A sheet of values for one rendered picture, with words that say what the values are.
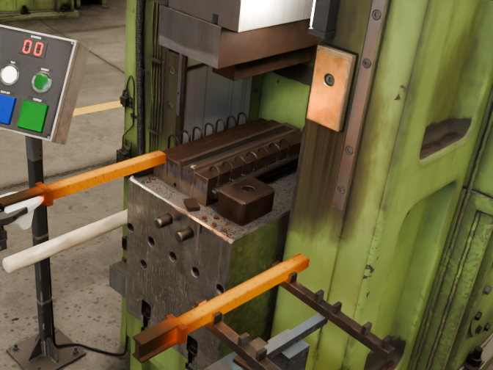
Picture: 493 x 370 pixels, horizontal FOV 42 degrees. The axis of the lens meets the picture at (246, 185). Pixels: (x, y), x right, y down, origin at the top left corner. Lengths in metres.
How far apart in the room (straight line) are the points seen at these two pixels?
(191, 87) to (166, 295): 0.57
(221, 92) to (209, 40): 0.46
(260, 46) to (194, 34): 0.16
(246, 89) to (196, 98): 0.21
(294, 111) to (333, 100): 0.56
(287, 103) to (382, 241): 0.64
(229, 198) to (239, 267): 0.17
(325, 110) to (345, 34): 0.17
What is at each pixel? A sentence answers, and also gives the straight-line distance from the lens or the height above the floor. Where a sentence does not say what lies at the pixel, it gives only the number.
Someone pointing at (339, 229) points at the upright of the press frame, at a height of 0.95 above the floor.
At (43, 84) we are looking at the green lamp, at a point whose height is 1.09.
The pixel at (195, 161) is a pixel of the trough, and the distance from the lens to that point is 1.65.
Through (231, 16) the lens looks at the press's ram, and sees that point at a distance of 1.40.
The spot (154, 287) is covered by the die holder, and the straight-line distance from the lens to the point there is 1.79.
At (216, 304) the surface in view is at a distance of 1.24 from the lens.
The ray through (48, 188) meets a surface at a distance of 1.35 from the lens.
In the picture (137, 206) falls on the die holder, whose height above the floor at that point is 0.85.
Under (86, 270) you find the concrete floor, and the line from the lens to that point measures 2.90.
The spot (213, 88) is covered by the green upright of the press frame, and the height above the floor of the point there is 1.08.
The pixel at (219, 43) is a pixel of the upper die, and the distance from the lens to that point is 1.43.
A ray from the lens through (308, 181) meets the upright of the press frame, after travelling 1.53.
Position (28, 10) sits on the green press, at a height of 0.08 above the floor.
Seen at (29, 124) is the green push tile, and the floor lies 0.99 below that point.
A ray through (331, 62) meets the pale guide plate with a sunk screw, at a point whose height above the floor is 1.33.
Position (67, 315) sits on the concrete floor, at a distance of 2.68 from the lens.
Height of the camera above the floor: 1.74
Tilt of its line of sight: 29 degrees down
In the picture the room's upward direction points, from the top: 7 degrees clockwise
